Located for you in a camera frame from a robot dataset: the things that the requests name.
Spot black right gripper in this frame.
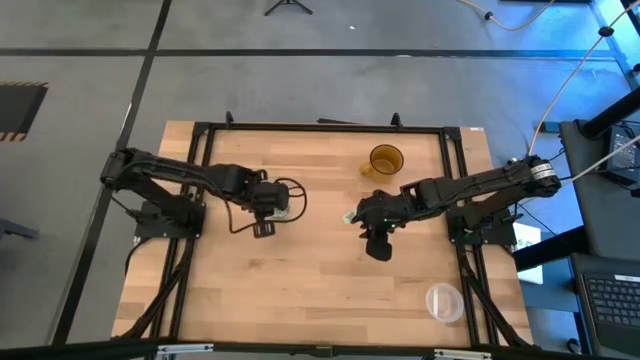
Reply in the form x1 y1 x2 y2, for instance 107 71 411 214
350 189 419 235

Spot yellow translucent mug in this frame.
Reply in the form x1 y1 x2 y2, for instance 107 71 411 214
358 143 405 184

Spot white paper box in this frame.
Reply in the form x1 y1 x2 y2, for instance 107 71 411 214
512 222 544 286

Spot black tripod base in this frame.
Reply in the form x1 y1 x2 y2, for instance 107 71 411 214
263 0 314 17

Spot black side desk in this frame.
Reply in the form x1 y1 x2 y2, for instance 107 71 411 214
558 119 640 261

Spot grey metal stand foot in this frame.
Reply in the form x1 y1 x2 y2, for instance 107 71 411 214
0 217 40 244

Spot black hazard-striped floor mat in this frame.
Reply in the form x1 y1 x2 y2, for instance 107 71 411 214
0 81 50 143

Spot black laptop keyboard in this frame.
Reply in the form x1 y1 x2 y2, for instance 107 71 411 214
569 252 640 359

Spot black diagonal stand pole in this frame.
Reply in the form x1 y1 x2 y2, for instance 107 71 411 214
579 87 640 140

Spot black power adapter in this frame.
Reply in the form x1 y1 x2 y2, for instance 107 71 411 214
602 124 640 189

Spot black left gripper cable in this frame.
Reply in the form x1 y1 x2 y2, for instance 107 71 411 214
222 177 309 235

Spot silver metal bracket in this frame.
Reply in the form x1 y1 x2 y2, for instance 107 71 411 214
433 348 492 360
157 343 215 357

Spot short beige cable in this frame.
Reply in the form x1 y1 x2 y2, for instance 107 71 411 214
457 0 555 32

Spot white cable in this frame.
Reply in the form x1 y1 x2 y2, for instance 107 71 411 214
568 147 640 184

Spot long beige cable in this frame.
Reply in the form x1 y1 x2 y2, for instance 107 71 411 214
527 0 640 157

